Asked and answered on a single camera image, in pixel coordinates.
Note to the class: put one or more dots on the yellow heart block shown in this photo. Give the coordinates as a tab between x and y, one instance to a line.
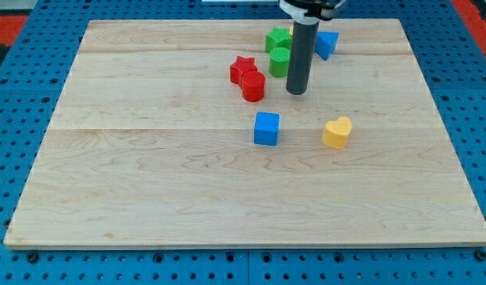
337	132

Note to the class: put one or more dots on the green cylinder block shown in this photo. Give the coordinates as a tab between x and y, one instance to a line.
279	58

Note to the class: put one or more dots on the wooden board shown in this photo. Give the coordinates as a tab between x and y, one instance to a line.
151	147

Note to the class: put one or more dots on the blue triangle block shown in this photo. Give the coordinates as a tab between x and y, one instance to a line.
326	44

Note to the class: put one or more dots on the green star block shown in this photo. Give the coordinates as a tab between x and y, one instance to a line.
278	38

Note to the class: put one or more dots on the red star block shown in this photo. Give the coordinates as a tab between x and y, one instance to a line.
240	67

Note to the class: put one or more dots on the blue cube block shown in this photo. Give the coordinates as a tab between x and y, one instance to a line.
266	128

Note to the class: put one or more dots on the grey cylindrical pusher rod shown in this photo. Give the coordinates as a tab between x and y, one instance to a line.
301	54

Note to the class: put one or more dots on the red cylinder block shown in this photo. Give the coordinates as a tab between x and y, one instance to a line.
253	86

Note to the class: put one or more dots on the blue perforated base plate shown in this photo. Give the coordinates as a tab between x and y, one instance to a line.
38	41

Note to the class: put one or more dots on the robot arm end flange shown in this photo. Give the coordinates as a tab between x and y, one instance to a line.
309	12

